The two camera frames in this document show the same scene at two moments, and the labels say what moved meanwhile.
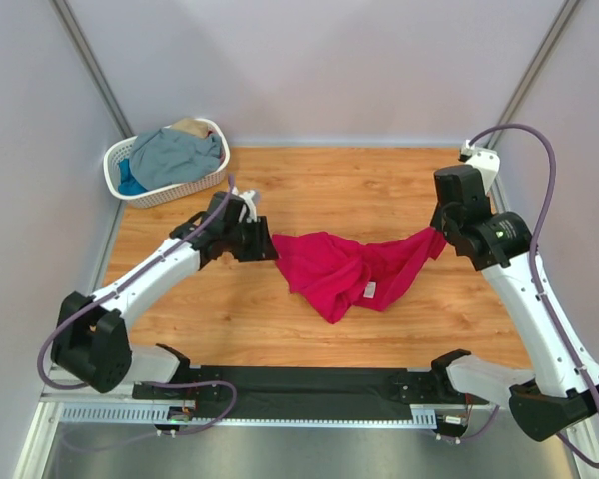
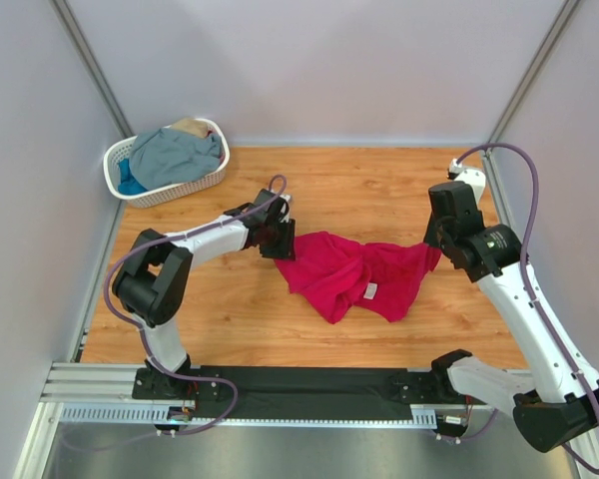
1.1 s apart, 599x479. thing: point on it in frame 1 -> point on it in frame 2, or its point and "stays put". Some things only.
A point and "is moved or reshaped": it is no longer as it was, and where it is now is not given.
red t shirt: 335,272 is moved or reshaped
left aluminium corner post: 65,14 stays put
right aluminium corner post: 553,34 stays put
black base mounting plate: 308,392 stays put
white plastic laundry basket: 119,150 stays put
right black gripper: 442,220 -> 433,236
